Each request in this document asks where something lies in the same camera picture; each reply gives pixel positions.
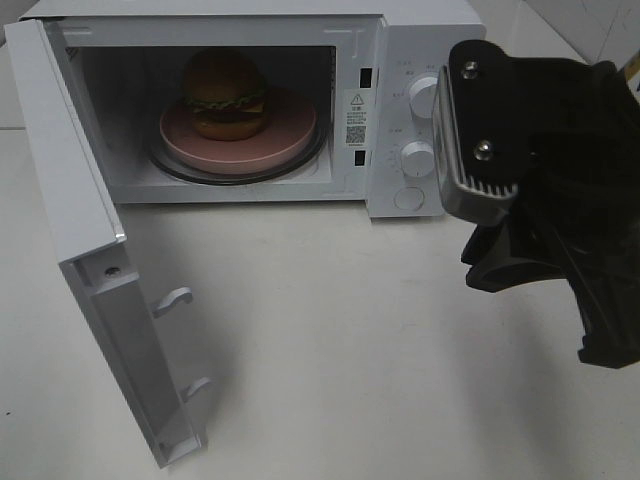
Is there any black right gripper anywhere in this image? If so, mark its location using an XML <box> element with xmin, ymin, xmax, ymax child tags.
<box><xmin>447</xmin><ymin>40</ymin><xmax>639</xmax><ymax>293</ymax></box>

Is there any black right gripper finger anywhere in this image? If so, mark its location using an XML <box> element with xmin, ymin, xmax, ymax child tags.
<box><xmin>550</xmin><ymin>235</ymin><xmax>639</xmax><ymax>369</ymax></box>

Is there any round white door button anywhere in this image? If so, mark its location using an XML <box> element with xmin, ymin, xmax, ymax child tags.
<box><xmin>394</xmin><ymin>187</ymin><xmax>425</xmax><ymax>211</ymax></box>

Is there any white timer knob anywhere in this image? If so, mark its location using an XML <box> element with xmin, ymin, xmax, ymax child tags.
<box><xmin>400</xmin><ymin>141</ymin><xmax>435</xmax><ymax>178</ymax></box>

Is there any pink round plate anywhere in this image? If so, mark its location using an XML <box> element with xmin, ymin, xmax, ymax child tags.
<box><xmin>159</xmin><ymin>88</ymin><xmax>319</xmax><ymax>175</ymax></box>

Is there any toy burger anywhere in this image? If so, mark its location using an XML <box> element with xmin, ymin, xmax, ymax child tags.
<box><xmin>182</xmin><ymin>47</ymin><xmax>269</xmax><ymax>141</ymax></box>

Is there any white microwave door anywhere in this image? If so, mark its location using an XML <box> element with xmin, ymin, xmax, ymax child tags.
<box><xmin>5</xmin><ymin>19</ymin><xmax>213</xmax><ymax>467</ymax></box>

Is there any upper white power knob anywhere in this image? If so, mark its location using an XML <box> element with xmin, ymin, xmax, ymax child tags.
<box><xmin>408</xmin><ymin>73</ymin><xmax>438</xmax><ymax>119</ymax></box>

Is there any white warning label sticker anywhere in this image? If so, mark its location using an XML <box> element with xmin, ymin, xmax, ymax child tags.
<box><xmin>342</xmin><ymin>88</ymin><xmax>370</xmax><ymax>148</ymax></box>

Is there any white microwave oven body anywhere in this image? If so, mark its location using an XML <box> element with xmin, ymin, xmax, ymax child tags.
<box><xmin>14</xmin><ymin>1</ymin><xmax>485</xmax><ymax>218</ymax></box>

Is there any glass microwave turntable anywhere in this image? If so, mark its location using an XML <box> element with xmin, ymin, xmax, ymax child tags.
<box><xmin>145</xmin><ymin>124</ymin><xmax>327</xmax><ymax>187</ymax></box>

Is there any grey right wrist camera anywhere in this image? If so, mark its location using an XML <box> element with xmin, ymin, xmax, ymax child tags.
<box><xmin>433</xmin><ymin>64</ymin><xmax>521</xmax><ymax>224</ymax></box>

